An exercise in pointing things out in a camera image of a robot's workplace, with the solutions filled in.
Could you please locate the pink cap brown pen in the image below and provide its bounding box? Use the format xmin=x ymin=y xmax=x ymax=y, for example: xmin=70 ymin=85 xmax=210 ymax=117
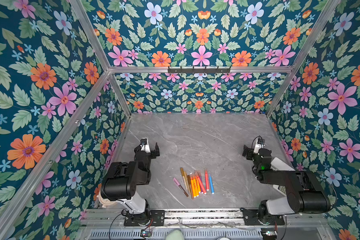
xmin=173 ymin=177 xmax=189 ymax=198

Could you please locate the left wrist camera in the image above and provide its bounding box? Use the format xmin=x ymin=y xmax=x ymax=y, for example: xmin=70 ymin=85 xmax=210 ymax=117
xmin=140 ymin=138 xmax=151 ymax=154

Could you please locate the pink highlighter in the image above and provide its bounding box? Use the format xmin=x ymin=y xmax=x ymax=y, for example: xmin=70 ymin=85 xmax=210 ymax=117
xmin=196 ymin=172 xmax=207 ymax=195
xmin=205 ymin=169 xmax=210 ymax=192

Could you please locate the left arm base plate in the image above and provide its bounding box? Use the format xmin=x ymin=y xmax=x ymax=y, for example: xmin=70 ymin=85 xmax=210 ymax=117
xmin=124 ymin=210 xmax=166 ymax=227

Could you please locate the beige pen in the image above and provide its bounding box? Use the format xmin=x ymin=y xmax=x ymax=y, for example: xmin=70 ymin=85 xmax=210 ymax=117
xmin=184 ymin=171 xmax=194 ymax=199

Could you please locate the orange highlighter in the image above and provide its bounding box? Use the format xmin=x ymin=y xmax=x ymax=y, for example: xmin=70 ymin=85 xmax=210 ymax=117
xmin=194 ymin=172 xmax=202 ymax=195
xmin=188 ymin=175 xmax=196 ymax=199
xmin=191 ymin=174 xmax=199 ymax=198

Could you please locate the white box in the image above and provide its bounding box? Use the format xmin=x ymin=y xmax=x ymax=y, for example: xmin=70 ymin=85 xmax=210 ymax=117
xmin=271 ymin=158 xmax=295 ymax=196

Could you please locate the metal hook rack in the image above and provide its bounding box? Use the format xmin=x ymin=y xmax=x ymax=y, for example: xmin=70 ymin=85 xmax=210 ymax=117
xmin=167 ymin=66 xmax=231 ymax=75

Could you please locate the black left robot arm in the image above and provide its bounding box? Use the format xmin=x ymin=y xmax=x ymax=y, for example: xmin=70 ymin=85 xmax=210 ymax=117
xmin=98 ymin=138 xmax=160 ymax=220

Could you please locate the purple highlighter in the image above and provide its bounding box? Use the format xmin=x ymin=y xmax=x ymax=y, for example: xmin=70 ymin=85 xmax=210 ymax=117
xmin=196 ymin=171 xmax=205 ymax=194

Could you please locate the blue highlighter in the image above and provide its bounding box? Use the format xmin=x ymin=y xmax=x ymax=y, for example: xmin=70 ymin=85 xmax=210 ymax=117
xmin=208 ymin=174 xmax=215 ymax=195

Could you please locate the gold brown pen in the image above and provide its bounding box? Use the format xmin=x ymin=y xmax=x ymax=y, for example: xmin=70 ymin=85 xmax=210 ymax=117
xmin=180 ymin=167 xmax=189 ymax=193

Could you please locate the aluminium front rail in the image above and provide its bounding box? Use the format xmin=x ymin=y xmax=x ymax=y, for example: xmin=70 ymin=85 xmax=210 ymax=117
xmin=80 ymin=208 xmax=331 ymax=229

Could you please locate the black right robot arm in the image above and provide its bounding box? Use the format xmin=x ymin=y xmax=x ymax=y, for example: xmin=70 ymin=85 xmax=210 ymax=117
xmin=243 ymin=146 xmax=332 ymax=225

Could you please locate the round beige clock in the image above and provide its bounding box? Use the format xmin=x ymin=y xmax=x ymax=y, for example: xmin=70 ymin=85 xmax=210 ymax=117
xmin=97 ymin=192 xmax=118 ymax=209

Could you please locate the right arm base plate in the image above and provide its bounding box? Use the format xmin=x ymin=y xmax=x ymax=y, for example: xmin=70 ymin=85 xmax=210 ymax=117
xmin=240 ymin=208 xmax=285 ymax=226

